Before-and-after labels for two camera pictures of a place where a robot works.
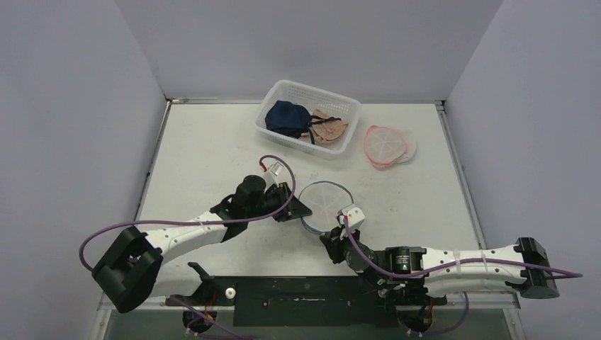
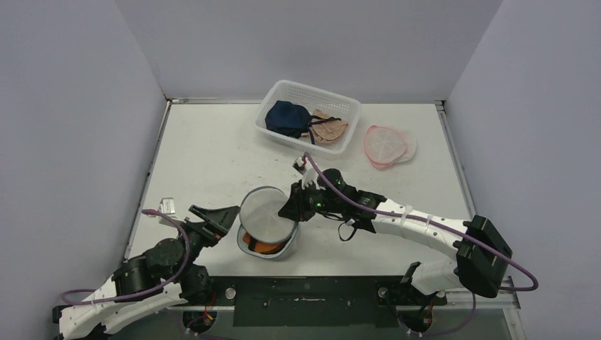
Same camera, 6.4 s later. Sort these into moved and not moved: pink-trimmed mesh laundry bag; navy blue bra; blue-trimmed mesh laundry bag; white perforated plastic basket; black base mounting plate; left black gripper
Moved: left black gripper; blue-trimmed mesh laundry bag
Not moved: navy blue bra; white perforated plastic basket; pink-trimmed mesh laundry bag; black base mounting plate
